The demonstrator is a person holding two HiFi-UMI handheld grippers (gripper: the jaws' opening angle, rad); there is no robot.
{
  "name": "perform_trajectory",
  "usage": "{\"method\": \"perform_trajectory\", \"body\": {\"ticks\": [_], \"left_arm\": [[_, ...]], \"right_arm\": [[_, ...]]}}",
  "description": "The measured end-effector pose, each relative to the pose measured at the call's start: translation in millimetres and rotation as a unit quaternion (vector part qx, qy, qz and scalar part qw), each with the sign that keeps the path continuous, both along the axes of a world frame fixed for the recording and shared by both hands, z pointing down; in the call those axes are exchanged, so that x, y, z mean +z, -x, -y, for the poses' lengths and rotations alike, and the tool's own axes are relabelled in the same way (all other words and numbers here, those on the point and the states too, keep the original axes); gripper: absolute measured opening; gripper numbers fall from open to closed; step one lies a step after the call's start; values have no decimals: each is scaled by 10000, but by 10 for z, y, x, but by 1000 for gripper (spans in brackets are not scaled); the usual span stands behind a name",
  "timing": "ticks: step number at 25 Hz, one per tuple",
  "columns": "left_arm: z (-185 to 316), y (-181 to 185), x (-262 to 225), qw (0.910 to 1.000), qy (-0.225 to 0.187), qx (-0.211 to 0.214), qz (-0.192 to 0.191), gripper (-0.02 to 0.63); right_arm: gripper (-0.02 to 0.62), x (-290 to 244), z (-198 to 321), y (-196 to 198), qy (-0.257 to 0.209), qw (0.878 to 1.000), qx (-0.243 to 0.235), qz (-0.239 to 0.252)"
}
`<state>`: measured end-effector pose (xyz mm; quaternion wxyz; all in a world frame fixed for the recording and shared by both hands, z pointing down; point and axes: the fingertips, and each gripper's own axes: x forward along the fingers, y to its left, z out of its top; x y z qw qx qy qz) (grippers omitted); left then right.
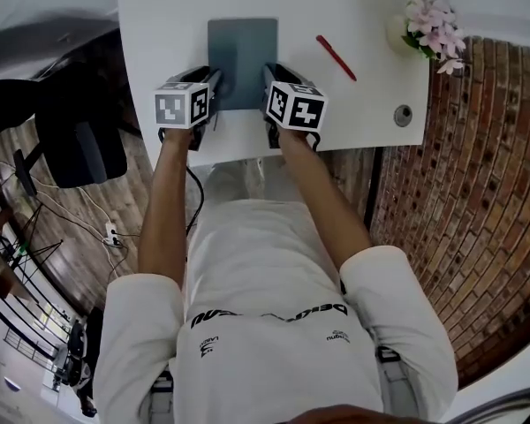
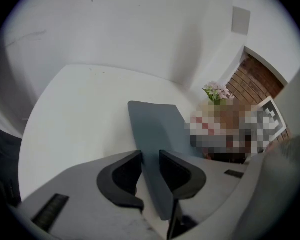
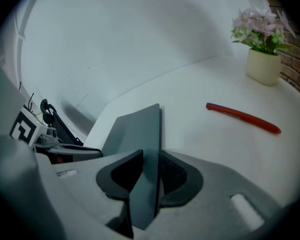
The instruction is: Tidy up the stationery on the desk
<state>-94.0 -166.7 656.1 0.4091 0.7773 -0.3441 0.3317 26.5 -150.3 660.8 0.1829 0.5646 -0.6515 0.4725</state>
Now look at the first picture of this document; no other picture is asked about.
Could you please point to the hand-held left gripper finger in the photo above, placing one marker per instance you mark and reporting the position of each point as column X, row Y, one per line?
column 190, row 74
column 216, row 86

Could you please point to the red pen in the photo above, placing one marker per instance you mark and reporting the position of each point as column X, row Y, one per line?
column 335, row 57

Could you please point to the white desk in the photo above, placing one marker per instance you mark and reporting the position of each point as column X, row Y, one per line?
column 168, row 38

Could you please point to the black tripod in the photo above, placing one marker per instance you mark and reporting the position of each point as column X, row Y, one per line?
column 37, row 245

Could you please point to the person's chin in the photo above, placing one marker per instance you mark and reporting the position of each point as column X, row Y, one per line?
column 342, row 415

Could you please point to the grey head mount bar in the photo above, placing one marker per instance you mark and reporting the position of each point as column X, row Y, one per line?
column 508, row 404

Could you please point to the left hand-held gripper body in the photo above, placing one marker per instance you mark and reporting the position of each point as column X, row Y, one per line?
column 176, row 108

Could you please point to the pink flowers in white pot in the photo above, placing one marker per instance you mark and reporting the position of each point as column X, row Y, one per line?
column 433, row 29

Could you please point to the white power strip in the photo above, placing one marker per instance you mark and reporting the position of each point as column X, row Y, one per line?
column 111, row 233

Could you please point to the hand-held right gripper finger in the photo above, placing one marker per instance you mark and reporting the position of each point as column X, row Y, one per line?
column 291, row 74
column 268, row 80

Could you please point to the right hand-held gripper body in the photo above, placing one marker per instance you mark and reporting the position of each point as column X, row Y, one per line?
column 298, row 108

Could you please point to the person's right forearm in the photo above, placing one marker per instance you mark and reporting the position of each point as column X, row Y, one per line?
column 322, row 210

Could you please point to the person's white printed shirt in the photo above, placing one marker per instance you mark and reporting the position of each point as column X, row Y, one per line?
column 269, row 338

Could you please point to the black office chair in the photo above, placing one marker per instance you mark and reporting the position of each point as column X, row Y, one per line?
column 79, row 148

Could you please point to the person's light trousers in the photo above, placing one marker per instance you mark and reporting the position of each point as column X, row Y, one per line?
column 247, row 179

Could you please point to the grey notebook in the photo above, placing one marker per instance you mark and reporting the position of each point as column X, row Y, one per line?
column 243, row 55

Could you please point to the person's left forearm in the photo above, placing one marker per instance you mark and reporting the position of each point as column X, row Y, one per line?
column 165, row 219

